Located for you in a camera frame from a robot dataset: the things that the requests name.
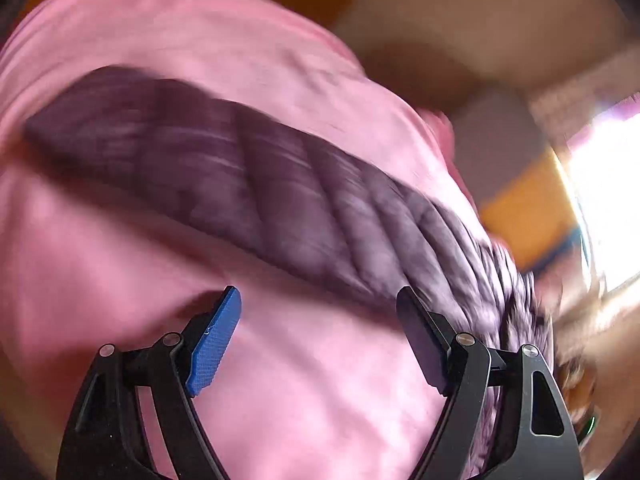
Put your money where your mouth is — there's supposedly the pink bed cover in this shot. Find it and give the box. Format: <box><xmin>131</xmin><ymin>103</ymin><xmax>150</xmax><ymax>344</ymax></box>
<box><xmin>1</xmin><ymin>0</ymin><xmax>488</xmax><ymax>479</ymax></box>

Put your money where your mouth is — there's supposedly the grey yellow blue headboard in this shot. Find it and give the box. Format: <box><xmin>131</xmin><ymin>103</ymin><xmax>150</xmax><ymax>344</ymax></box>
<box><xmin>451</xmin><ymin>87</ymin><xmax>580</xmax><ymax>271</ymax></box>

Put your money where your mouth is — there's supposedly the purple puffer jacket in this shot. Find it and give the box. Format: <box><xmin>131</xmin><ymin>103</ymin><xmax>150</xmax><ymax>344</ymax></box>
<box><xmin>11</xmin><ymin>66</ymin><xmax>552</xmax><ymax>479</ymax></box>

